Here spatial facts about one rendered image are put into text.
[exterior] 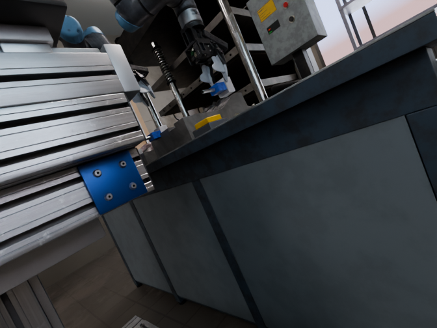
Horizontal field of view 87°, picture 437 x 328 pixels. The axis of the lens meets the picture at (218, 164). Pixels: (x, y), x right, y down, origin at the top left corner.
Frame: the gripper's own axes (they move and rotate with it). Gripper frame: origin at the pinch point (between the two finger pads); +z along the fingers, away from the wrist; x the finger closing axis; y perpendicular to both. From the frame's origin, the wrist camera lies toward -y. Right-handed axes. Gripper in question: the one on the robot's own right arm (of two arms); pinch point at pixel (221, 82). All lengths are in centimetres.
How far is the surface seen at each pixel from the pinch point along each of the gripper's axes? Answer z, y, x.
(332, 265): 59, 16, 22
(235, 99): 4.6, -17.2, -9.9
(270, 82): -6, -84, -27
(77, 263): 88, 21, -334
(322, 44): -55, -319, -54
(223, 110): 7.5, -6.9, -10.0
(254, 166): 29.2, 16.2, 11.7
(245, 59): -21, -60, -23
